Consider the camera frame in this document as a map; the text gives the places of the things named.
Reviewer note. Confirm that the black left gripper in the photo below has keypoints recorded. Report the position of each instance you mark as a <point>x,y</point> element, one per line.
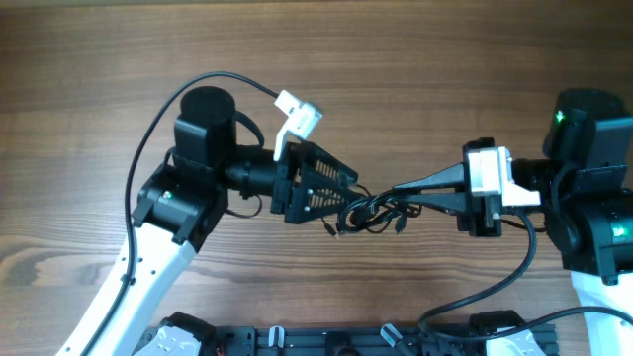
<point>292,198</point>

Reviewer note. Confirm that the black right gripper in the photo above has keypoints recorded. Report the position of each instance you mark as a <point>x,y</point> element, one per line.
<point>475,210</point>

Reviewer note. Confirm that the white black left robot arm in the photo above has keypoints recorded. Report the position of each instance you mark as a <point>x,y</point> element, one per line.
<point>217,149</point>

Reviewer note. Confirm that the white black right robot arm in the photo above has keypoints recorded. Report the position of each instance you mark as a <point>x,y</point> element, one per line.
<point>577,186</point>

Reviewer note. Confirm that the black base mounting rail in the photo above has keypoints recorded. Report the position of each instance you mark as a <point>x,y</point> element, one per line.
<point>250,341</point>

